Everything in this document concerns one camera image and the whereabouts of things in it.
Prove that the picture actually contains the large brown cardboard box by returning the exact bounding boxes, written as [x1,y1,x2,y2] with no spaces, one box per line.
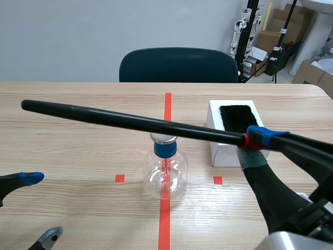
[291,58,333,100]

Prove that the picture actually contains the small open cardboard box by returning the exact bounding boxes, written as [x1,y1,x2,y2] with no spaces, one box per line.
[244,46,269,77]

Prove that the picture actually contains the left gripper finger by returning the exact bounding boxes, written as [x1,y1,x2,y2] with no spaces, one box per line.
[0,171,45,208]
[25,226,64,250]

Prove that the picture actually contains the black metal stand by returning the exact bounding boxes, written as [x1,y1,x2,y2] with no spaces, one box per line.
[266,0,298,84]
[236,0,262,84]

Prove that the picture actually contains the dark blue chair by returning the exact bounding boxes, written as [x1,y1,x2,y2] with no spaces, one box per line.
[119,47,240,83]

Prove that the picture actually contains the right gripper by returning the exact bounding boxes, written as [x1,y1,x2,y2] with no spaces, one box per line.
[236,125,333,239]

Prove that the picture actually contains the black fur patch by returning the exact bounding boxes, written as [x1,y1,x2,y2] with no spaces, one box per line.
[219,104,259,136]

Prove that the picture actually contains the long black rod red band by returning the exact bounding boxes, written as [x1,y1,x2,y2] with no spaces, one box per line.
[20,99,266,151]

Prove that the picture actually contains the clear glass flask blue stopper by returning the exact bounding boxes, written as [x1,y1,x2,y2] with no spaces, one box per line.
[142,132,189,201]

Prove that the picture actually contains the white box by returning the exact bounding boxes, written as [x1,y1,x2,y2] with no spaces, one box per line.
[206,99,271,168]

